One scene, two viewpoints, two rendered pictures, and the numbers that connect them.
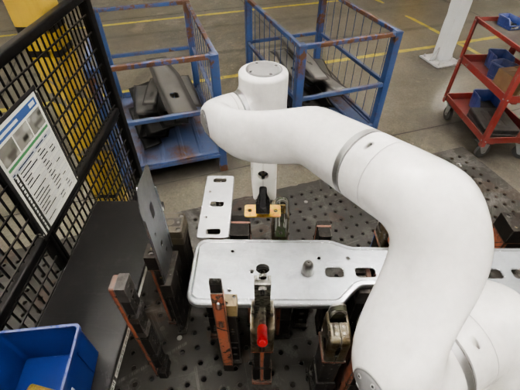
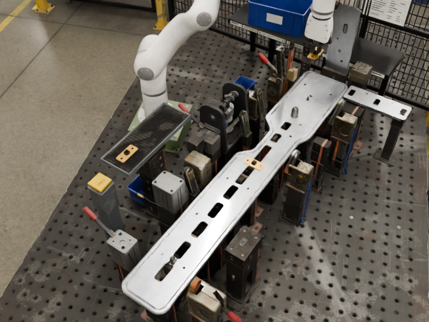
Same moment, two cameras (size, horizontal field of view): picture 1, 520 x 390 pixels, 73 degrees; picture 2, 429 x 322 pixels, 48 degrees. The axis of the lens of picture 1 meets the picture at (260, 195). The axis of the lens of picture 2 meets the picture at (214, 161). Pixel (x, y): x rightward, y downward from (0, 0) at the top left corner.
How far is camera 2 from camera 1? 2.08 m
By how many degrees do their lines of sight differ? 76
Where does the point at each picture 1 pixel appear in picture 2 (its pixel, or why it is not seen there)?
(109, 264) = not seen: hidden behind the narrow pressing
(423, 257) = not seen: outside the picture
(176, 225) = (357, 68)
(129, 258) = not seen: hidden behind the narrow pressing
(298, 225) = (370, 204)
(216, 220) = (361, 96)
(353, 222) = (352, 245)
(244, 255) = (323, 97)
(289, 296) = (285, 102)
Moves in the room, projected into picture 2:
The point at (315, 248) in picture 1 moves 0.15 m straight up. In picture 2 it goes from (308, 126) to (312, 99)
